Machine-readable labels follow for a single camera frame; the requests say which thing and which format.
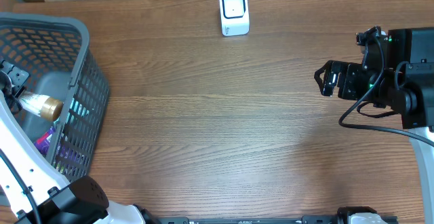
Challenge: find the white tube with gold cap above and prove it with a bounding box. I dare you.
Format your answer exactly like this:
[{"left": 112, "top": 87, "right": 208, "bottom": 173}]
[{"left": 18, "top": 91, "right": 64, "bottom": 122}]

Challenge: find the grey plastic shopping basket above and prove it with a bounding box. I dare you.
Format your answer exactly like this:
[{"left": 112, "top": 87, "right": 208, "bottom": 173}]
[{"left": 1, "top": 12, "right": 110, "bottom": 181}]

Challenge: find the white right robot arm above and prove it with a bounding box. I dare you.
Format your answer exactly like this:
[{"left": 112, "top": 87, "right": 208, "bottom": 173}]
[{"left": 314, "top": 26, "right": 433, "bottom": 223}]

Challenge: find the purple pad package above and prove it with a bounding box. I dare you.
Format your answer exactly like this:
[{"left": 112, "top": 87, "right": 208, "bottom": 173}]
[{"left": 33, "top": 126, "right": 56, "bottom": 155}]

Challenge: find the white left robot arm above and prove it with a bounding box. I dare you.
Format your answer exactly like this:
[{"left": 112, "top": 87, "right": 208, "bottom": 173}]
[{"left": 1, "top": 57, "right": 145, "bottom": 223}]

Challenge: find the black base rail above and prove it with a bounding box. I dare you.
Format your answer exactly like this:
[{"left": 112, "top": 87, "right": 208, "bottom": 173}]
[{"left": 141, "top": 206, "right": 399, "bottom": 224}]

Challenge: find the white barcode scanner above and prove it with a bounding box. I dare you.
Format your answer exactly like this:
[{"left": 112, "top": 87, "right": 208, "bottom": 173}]
[{"left": 219, "top": 0, "right": 250, "bottom": 37}]

